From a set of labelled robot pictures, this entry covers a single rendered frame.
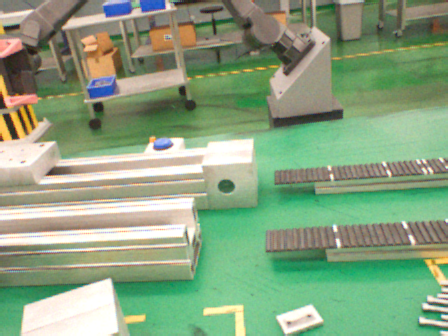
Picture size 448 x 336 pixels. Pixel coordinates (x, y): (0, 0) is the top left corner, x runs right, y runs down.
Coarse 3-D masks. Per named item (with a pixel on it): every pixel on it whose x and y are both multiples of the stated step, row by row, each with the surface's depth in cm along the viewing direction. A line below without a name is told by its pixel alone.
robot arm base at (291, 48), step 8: (288, 32) 115; (280, 40) 114; (288, 40) 114; (296, 40) 114; (304, 40) 117; (312, 40) 113; (272, 48) 117; (280, 48) 115; (288, 48) 115; (296, 48) 114; (304, 48) 114; (280, 56) 117; (288, 56) 116; (296, 56) 115; (304, 56) 115; (288, 64) 118; (296, 64) 116; (288, 72) 118
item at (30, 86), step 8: (24, 72) 91; (32, 72) 93; (24, 80) 92; (32, 80) 92; (24, 88) 94; (32, 88) 93; (16, 96) 93; (24, 96) 93; (32, 96) 92; (8, 104) 87; (16, 104) 88; (24, 104) 94
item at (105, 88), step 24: (120, 0) 362; (144, 0) 331; (168, 0) 378; (72, 24) 329; (96, 24) 327; (72, 48) 332; (168, 72) 400; (96, 96) 354; (120, 96) 355; (96, 120) 360
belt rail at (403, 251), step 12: (336, 252) 62; (348, 252) 62; (360, 252) 61; (372, 252) 61; (384, 252) 60; (396, 252) 60; (408, 252) 60; (420, 252) 60; (432, 252) 59; (444, 252) 59
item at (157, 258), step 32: (0, 224) 70; (32, 224) 70; (64, 224) 69; (96, 224) 68; (128, 224) 68; (160, 224) 67; (192, 224) 66; (0, 256) 64; (32, 256) 63; (64, 256) 63; (96, 256) 62; (128, 256) 61; (160, 256) 61; (192, 256) 63
